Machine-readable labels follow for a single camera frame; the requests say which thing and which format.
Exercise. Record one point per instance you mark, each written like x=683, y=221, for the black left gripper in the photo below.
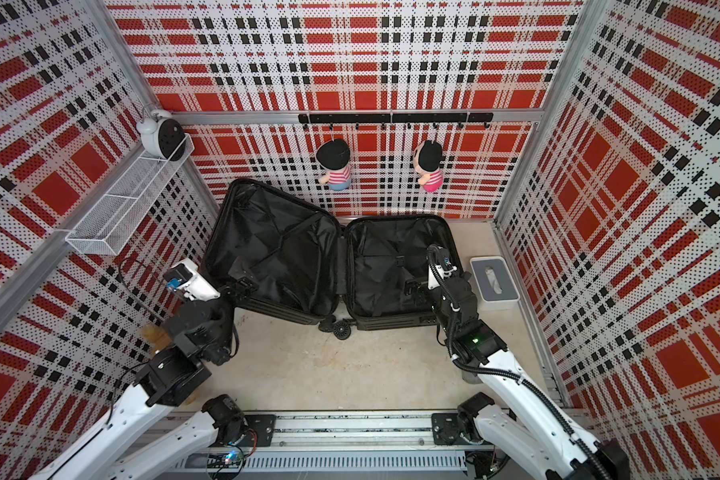
x=243, y=295

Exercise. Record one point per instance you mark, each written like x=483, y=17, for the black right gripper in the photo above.
x=423, y=287

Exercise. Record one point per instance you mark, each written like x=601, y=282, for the black hard-shell suitcase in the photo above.
x=302, y=263

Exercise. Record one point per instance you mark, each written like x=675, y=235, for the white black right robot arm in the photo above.
x=516, y=396

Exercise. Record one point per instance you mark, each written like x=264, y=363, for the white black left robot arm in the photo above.
x=203, y=332

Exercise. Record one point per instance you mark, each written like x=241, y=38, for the white grey tissue box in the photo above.
x=496, y=287

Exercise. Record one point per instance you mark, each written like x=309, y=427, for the brown teddy bear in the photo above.
x=156, y=338

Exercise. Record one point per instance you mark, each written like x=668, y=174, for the pink-dressed hanging doll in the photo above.
x=427, y=161

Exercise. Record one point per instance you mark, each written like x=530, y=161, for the blue-dressed hanging doll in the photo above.
x=334, y=156

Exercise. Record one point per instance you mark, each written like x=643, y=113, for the white alarm clock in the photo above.
x=161, y=135

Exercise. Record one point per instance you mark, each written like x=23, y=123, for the white wire wall shelf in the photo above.
x=108, y=225

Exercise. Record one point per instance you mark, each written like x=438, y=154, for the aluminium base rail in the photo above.
x=477, y=443

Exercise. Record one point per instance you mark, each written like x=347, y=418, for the black wall hook rail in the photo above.
x=459, y=118

